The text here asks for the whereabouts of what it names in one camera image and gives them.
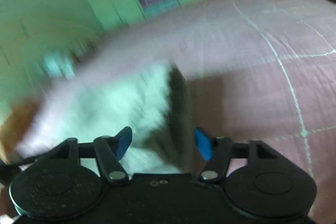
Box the grey-green pants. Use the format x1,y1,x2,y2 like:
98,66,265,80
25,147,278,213
17,61,194,174

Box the pink quilted bedsheet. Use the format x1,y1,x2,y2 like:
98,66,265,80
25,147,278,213
37,0,335,223

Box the white floral pillow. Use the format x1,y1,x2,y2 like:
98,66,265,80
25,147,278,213
39,50,78,79

